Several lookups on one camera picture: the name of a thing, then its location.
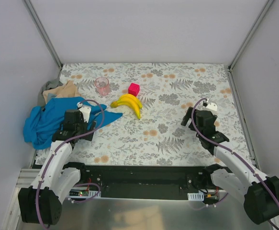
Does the grey cloth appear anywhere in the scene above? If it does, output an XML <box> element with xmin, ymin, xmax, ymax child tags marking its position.
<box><xmin>37</xmin><ymin>77</ymin><xmax>63</xmax><ymax>107</ymax></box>

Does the blue cloth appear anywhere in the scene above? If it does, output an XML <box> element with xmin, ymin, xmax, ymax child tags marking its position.
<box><xmin>23</xmin><ymin>97</ymin><xmax>123</xmax><ymax>150</ymax></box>

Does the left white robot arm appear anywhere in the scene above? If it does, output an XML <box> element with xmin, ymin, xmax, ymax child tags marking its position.
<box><xmin>18</xmin><ymin>104</ymin><xmax>96</xmax><ymax>227</ymax></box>

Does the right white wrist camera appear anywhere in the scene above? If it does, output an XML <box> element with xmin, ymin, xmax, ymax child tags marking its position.
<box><xmin>202</xmin><ymin>99</ymin><xmax>218</xmax><ymax>112</ymax></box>

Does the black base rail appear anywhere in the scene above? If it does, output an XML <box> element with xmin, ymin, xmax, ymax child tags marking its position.
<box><xmin>64</xmin><ymin>162</ymin><xmax>220</xmax><ymax>200</ymax></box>

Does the pink cube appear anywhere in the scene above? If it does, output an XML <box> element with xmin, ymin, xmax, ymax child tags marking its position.
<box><xmin>128</xmin><ymin>83</ymin><xmax>140</xmax><ymax>97</ymax></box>

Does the right white cable duct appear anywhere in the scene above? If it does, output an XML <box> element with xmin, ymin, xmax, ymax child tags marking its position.
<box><xmin>187</xmin><ymin>192</ymin><xmax>204</xmax><ymax>202</ymax></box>

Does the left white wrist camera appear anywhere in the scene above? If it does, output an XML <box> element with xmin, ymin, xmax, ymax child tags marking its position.
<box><xmin>77</xmin><ymin>102</ymin><xmax>91</xmax><ymax>122</ymax></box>

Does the yellow banana bunch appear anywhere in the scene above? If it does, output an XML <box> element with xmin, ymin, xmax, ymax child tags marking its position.
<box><xmin>110</xmin><ymin>94</ymin><xmax>143</xmax><ymax>119</ymax></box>

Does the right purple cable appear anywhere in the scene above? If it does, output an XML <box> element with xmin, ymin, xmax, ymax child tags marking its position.
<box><xmin>192</xmin><ymin>97</ymin><xmax>279</xmax><ymax>230</ymax></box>

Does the pink plastic cup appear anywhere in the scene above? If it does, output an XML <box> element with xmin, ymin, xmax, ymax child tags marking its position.
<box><xmin>94</xmin><ymin>77</ymin><xmax>110</xmax><ymax>96</ymax></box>

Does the white cable duct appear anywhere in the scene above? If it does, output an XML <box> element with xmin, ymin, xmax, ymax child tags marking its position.
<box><xmin>69</xmin><ymin>186</ymin><xmax>101</xmax><ymax>199</ymax></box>
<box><xmin>187</xmin><ymin>192</ymin><xmax>204</xmax><ymax>202</ymax></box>

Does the beige cloth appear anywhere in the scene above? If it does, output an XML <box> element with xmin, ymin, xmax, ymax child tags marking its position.
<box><xmin>42</xmin><ymin>80</ymin><xmax>81</xmax><ymax>104</ymax></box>

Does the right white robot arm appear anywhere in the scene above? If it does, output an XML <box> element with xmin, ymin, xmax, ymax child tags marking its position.
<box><xmin>181</xmin><ymin>107</ymin><xmax>279</xmax><ymax>224</ymax></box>

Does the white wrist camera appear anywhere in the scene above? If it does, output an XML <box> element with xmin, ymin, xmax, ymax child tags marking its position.
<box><xmin>202</xmin><ymin>99</ymin><xmax>218</xmax><ymax>112</ymax></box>
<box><xmin>77</xmin><ymin>102</ymin><xmax>91</xmax><ymax>122</ymax></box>

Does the aluminium frame post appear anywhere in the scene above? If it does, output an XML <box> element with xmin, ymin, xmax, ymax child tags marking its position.
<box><xmin>228</xmin><ymin>0</ymin><xmax>275</xmax><ymax>72</ymax></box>
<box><xmin>22</xmin><ymin>0</ymin><xmax>63</xmax><ymax>70</ymax></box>

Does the left aluminium frame post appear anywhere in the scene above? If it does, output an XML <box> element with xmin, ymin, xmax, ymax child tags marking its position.
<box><xmin>22</xmin><ymin>0</ymin><xmax>63</xmax><ymax>70</ymax></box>

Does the left white cable duct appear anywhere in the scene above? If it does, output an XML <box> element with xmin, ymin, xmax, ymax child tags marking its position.
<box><xmin>69</xmin><ymin>186</ymin><xmax>101</xmax><ymax>199</ymax></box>

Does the right aluminium frame post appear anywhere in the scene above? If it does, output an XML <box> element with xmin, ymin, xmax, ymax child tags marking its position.
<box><xmin>228</xmin><ymin>0</ymin><xmax>275</xmax><ymax>72</ymax></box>

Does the floral patterned mat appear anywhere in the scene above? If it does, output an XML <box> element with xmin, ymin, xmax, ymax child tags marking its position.
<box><xmin>35</xmin><ymin>63</ymin><xmax>251</xmax><ymax>166</ymax></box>

